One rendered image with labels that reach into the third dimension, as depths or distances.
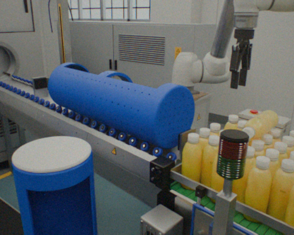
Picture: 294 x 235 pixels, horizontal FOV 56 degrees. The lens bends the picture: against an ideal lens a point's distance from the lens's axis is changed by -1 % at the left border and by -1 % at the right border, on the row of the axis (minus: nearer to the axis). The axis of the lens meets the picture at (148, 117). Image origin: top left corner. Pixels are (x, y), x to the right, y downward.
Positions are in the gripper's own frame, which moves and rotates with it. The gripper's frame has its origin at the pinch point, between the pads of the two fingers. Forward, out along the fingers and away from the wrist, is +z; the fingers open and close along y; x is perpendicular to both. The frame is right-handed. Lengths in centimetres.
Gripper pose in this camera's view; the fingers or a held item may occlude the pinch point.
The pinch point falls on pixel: (238, 79)
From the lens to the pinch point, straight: 122.1
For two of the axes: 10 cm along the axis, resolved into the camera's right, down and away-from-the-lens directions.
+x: 7.2, 2.4, -6.5
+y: -6.9, 2.4, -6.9
